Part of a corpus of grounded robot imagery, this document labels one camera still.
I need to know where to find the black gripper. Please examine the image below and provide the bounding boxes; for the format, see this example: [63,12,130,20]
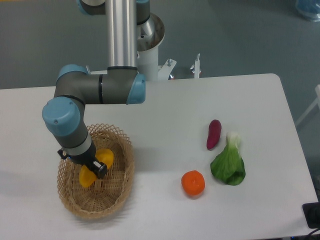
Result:
[57,140,108,179]

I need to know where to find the yellow mango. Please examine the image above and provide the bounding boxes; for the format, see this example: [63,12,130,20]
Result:
[79,148,114,188]

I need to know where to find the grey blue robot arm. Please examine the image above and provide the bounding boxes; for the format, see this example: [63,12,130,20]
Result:
[42,0,150,179]

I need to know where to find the woven wicker basket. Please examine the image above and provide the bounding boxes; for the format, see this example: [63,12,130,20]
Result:
[57,123,135,219]

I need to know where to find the orange tangerine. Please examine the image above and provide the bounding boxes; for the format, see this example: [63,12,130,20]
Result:
[181,170,206,197]

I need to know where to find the purple sweet potato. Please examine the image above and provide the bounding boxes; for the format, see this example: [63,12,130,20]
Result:
[206,119,222,150]

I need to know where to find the green bok choy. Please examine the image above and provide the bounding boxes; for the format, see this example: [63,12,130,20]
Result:
[210,132,246,186]

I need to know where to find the black device at edge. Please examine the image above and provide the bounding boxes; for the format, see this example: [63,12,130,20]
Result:
[302,202,320,229]

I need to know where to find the blue plastic bag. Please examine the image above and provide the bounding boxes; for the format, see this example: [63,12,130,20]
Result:
[295,0,320,22]

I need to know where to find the white frame at right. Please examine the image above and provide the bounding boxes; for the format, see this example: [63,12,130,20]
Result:
[295,84,320,129]

